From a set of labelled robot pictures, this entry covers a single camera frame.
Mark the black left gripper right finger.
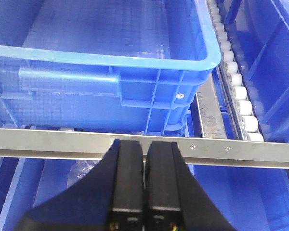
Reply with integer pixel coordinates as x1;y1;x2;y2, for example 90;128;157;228
145;141;235;231

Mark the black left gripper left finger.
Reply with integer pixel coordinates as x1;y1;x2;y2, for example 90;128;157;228
14;140;144;231

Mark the blue shelf bin left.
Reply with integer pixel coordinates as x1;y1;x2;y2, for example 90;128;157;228
0;0;221;136

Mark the blue shelf bin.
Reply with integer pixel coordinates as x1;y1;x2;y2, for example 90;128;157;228
0;0;221;136
218;0;289;143

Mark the blue shelf bin middle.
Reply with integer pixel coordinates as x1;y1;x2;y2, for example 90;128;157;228
218;0;289;143

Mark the blue lower bin right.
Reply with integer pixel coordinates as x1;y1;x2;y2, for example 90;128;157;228
188;165;289;231

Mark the blue lower bin left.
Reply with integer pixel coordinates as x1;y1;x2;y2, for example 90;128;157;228
0;157;98;231

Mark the white roller conveyor track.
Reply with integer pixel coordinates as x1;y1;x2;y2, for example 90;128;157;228
206;0;264;142

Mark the stainless steel shelf rail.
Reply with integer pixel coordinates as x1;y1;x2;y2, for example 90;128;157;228
0;128;289;169

